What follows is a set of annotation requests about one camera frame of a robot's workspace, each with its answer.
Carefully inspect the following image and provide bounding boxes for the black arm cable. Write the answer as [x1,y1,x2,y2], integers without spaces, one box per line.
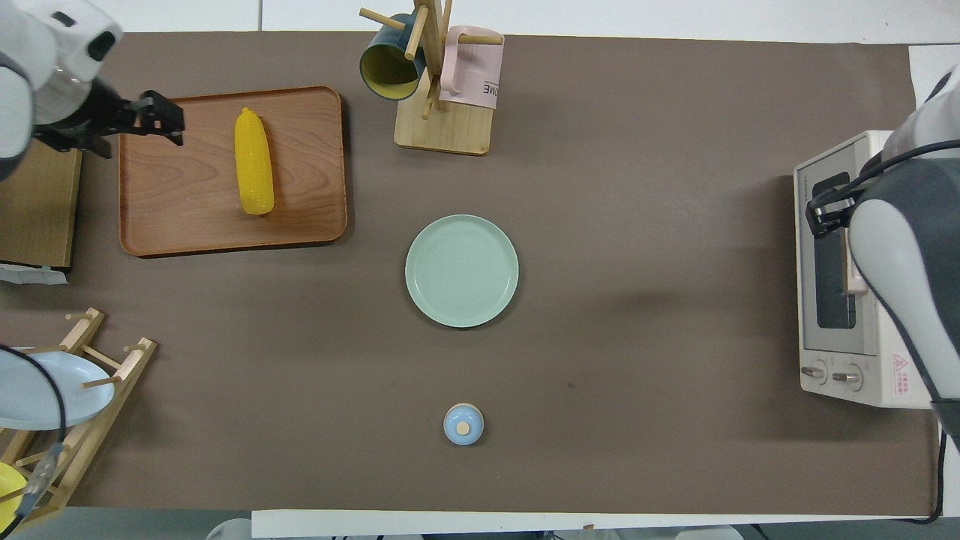
[0,343,68,520]
[814,139,960,218]

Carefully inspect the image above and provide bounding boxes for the wooden dish rack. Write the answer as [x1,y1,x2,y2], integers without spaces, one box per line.
[0,307,158,535]

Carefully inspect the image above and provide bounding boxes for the light blue plate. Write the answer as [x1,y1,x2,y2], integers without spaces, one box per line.
[0,346,116,431]

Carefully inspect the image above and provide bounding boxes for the dark green mug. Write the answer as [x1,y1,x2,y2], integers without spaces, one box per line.
[359,13,428,102]

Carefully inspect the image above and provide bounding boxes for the white paper sheet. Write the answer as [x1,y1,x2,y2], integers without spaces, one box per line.
[0,264,70,286]

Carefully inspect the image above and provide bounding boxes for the wooden mug tree stand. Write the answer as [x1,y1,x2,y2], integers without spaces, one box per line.
[358,0,505,157]

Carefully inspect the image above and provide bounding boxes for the light green plate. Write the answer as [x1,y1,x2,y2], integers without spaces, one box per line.
[405,214,520,329]

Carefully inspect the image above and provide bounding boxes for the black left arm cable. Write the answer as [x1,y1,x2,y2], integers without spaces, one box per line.
[0,343,68,520]

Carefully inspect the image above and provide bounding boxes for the brown table mat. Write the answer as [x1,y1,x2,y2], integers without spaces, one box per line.
[0,31,942,518]

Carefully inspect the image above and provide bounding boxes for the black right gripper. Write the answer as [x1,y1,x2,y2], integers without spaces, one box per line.
[805,187,865,238]

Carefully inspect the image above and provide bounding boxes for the brown wooden tray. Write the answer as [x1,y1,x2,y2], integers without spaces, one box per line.
[118,85,349,259]

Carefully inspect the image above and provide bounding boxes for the white round object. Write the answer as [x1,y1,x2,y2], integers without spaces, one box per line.
[206,517,253,540]

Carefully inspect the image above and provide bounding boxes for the white toaster oven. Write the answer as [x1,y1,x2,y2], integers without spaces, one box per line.
[793,130,940,410]

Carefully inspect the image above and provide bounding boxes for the yellow plate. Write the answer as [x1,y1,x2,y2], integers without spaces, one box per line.
[0,461,32,532]

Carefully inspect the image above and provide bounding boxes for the yellow corn cob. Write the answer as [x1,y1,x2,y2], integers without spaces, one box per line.
[234,107,275,216]

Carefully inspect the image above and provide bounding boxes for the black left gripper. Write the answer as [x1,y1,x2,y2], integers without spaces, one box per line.
[34,79,185,159]

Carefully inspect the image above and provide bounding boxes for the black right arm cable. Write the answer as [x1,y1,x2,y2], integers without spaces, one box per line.
[814,139,960,218]

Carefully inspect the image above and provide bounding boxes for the black oven power cord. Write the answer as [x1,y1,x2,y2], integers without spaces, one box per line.
[911,429,950,524]

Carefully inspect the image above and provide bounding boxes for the pink mug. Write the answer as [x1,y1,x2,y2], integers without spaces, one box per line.
[438,25,505,111]

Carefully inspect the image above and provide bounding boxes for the wooden shelf cabinet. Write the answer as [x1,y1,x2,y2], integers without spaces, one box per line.
[0,142,85,269]

